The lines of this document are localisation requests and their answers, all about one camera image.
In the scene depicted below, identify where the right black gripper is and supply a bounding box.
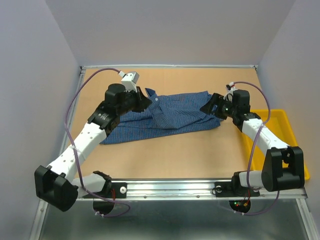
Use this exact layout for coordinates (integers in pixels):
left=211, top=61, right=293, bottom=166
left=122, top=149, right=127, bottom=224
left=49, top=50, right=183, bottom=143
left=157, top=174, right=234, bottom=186
left=198, top=92, right=237, bottom=120

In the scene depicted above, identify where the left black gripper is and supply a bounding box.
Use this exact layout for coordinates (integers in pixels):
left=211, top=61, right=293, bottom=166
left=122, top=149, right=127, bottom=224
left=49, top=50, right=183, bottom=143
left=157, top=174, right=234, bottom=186
left=117, top=86, right=152, bottom=116

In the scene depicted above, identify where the blue plaid long sleeve shirt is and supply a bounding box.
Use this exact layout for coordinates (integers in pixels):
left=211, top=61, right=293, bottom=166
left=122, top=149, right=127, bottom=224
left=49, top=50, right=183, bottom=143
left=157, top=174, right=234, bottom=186
left=101, top=88, right=221, bottom=145

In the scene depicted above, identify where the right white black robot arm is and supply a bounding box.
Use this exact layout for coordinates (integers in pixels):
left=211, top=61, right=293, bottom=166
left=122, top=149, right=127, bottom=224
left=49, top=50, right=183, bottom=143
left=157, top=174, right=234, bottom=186
left=200, top=89, right=305, bottom=195

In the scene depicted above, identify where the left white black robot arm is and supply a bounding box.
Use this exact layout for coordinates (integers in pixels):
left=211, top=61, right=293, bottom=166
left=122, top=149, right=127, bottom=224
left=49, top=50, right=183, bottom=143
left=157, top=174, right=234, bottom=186
left=34, top=83, right=152, bottom=212

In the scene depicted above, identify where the yellow plastic tray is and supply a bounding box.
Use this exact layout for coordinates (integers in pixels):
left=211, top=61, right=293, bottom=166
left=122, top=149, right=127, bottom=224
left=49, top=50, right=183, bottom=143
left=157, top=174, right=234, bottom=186
left=240, top=109, right=298, bottom=171

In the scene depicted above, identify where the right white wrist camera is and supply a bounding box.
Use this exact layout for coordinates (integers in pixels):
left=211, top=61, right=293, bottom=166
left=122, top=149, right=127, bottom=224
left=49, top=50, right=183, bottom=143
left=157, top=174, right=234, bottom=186
left=223, top=82, right=237, bottom=102

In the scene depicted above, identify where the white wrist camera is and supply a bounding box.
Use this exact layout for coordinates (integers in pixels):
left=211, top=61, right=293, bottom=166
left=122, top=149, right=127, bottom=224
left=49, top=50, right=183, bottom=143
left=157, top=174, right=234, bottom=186
left=118, top=71, right=140, bottom=92
left=223, top=82, right=237, bottom=102

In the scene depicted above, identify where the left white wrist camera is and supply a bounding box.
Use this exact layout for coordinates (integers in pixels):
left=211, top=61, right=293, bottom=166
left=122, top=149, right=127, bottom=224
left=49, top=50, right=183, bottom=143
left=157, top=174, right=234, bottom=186
left=118, top=71, right=140, bottom=92

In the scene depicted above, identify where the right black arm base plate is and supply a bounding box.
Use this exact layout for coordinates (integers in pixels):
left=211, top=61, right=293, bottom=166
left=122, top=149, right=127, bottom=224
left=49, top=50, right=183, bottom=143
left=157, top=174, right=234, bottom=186
left=211, top=181, right=260, bottom=198

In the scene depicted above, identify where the aluminium front rail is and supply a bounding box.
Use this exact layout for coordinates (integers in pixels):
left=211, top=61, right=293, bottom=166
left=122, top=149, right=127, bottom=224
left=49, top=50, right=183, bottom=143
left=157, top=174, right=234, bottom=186
left=42, top=178, right=308, bottom=201

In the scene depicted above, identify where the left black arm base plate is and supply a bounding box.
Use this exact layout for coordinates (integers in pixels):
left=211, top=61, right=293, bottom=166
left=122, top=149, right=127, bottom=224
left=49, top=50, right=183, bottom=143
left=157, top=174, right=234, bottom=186
left=95, top=182, right=128, bottom=199

